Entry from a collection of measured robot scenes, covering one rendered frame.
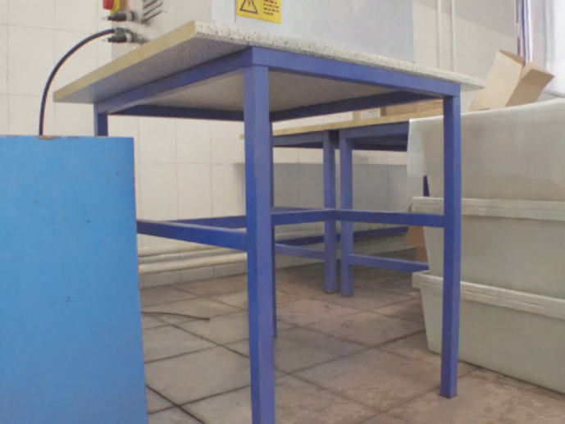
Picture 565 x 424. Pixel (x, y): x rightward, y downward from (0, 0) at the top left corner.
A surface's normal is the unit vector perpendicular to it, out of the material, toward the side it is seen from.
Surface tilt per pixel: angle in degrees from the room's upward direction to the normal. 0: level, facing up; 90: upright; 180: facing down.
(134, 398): 90
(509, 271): 96
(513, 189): 96
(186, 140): 90
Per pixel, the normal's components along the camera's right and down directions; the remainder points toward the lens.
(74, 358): 0.63, 0.05
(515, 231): -0.85, 0.16
